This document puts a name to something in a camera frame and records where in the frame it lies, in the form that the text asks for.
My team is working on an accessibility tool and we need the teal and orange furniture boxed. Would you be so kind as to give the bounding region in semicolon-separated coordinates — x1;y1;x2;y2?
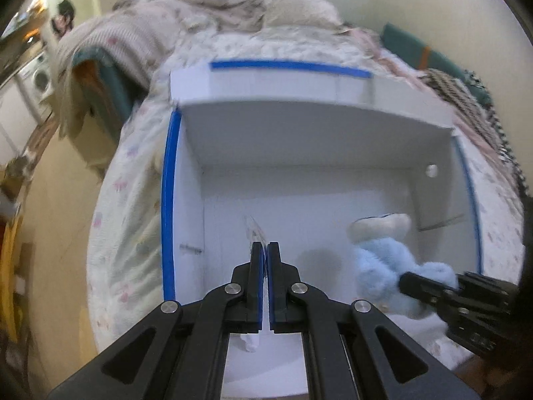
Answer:
72;46;144;169

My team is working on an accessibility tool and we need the clear plastic wrapper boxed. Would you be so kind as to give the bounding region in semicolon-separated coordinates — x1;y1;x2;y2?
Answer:
245;216;268;244

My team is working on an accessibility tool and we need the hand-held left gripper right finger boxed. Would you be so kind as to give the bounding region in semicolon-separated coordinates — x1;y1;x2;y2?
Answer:
266;242;480;400

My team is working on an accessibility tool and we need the green cushion with orange stripe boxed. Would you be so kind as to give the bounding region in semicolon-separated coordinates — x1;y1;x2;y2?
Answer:
380;23;493;107

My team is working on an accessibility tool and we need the floral bed sheet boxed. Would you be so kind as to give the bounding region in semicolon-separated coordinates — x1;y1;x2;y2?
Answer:
87;29;526;367

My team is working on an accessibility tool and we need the white box with blue tape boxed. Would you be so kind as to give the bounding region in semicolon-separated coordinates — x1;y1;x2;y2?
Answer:
160;60;484;400

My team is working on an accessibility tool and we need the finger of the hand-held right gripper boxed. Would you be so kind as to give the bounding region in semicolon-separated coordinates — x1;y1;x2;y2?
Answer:
399;272;459;307

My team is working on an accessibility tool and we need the houndstooth patterned cloth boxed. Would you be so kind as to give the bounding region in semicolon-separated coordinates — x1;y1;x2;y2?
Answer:
418;69;527;198

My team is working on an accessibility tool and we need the light blue plush toy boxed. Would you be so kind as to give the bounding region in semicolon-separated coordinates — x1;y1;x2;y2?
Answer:
347;212;459;320

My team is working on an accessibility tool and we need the white washing machine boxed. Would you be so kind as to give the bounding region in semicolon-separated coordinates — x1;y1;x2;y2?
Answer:
20;52;56;103

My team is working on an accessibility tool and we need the grey pink knitted blanket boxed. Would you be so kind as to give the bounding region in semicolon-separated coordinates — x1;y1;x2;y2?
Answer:
54;0;346;134

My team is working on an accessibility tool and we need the wall poster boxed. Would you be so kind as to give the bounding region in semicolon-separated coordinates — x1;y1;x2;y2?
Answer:
51;0;76;37

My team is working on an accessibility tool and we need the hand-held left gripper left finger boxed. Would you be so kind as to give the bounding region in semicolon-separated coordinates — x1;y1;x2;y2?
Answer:
48;242;267;400

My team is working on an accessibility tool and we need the yellow object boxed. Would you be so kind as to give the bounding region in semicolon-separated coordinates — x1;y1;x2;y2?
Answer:
0;217;26;344

